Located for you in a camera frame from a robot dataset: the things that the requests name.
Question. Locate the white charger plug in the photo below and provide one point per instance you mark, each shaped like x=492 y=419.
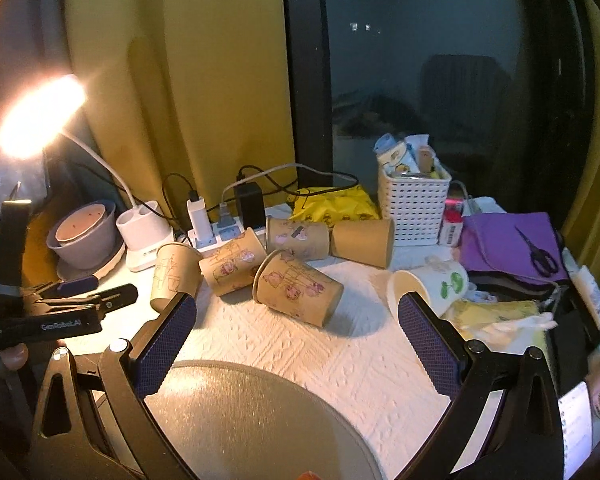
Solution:
x=201 y=233

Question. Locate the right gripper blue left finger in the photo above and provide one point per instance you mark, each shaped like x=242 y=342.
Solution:
x=68 y=440

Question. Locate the white paper cup green print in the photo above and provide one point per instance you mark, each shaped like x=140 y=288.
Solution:
x=439 y=283

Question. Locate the white power strip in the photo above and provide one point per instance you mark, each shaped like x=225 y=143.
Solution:
x=221 y=236

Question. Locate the brown paper cup rear middle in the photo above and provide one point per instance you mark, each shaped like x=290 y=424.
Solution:
x=303 y=239

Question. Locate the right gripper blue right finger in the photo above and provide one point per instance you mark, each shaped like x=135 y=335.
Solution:
x=524 y=440

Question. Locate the brown paper cup front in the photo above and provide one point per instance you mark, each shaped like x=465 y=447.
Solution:
x=290 y=286

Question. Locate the brown paper cup leftmost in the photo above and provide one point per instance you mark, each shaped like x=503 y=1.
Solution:
x=176 y=270

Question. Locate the fingertip holding left gripper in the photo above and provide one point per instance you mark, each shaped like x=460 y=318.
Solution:
x=15 y=357

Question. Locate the round grey placemat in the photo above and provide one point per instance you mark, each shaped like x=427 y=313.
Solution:
x=222 y=420

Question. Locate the red white small box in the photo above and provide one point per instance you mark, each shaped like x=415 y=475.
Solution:
x=452 y=222

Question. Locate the brown paper cup rear right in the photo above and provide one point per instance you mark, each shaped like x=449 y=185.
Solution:
x=363 y=241

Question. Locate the white perforated storage basket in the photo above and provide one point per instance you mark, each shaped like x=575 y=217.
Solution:
x=412 y=188

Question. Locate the blue bowl with pink lid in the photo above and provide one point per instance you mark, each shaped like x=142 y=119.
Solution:
x=85 y=237

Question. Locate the brown paper cup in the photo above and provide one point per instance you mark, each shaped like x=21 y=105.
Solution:
x=234 y=265
x=303 y=239
x=363 y=241
x=290 y=286
x=176 y=270

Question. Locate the yellow green tissue pack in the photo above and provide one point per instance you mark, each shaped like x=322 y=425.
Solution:
x=510 y=326

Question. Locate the black power adapter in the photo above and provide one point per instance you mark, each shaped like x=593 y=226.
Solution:
x=250 y=205

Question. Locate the yellow curtain left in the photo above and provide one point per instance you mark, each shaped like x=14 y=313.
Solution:
x=183 y=93

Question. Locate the purple cloth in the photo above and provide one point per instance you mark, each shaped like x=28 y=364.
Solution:
x=489 y=244

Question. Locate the yellow plastic bag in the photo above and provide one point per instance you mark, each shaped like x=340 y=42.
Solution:
x=329 y=205

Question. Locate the black scissors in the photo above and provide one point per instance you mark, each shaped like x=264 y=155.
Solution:
x=543 y=261

